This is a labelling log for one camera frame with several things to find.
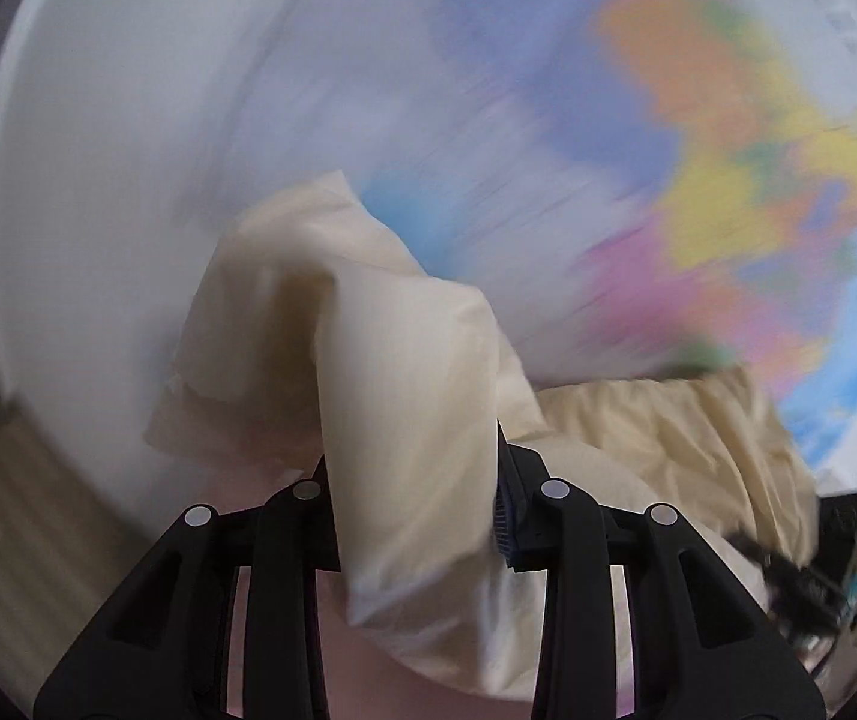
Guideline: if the colourful wall map poster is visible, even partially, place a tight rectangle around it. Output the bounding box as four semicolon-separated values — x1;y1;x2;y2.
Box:
353;0;857;466

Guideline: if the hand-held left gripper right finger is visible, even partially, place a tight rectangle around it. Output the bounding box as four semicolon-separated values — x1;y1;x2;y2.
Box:
492;420;827;720

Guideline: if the cream large garment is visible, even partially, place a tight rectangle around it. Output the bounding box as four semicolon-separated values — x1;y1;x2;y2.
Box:
143;169;823;702

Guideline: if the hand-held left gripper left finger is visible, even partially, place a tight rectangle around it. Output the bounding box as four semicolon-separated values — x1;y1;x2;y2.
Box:
32;457;343;720

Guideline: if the pink flowered bed sheet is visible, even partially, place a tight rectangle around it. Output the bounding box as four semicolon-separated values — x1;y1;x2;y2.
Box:
222;465;640;720

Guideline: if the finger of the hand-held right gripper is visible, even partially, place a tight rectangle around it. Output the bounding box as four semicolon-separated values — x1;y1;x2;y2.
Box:
724;529;846;638

